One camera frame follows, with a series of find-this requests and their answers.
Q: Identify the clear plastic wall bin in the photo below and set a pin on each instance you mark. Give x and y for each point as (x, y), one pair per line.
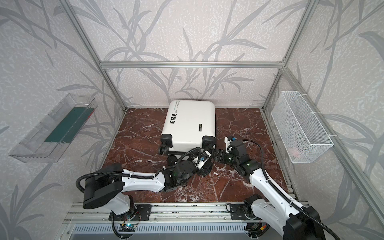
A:
(33, 149)

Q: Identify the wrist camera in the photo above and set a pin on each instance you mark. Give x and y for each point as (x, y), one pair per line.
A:
(228, 141)
(200, 162)

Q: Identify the green board in bin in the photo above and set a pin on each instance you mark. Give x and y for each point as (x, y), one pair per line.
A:
(68, 128)

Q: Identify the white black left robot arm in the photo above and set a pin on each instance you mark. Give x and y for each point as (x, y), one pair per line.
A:
(107, 187)

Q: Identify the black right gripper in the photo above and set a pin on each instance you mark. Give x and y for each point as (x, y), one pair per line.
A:
(223, 155)

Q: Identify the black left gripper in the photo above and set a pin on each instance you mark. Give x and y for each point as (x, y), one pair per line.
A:
(205, 163)

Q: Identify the green circuit board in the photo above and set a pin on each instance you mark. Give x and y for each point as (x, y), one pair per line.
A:
(125, 228)

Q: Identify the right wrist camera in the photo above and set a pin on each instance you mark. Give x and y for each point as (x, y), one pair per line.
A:
(228, 141)

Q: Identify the pink item in basket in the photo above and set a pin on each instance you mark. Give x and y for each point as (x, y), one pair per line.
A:
(295, 153)

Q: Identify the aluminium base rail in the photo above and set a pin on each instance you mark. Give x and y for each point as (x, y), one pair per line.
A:
(191, 212)

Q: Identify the white black suitcase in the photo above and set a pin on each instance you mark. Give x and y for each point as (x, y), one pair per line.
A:
(189, 124)

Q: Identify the white wire mesh basket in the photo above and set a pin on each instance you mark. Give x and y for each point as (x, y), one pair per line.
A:
(299, 127)

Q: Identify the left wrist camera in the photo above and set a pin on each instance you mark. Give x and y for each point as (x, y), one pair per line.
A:
(200, 162)

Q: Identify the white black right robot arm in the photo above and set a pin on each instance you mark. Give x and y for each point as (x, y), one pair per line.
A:
(291, 219)

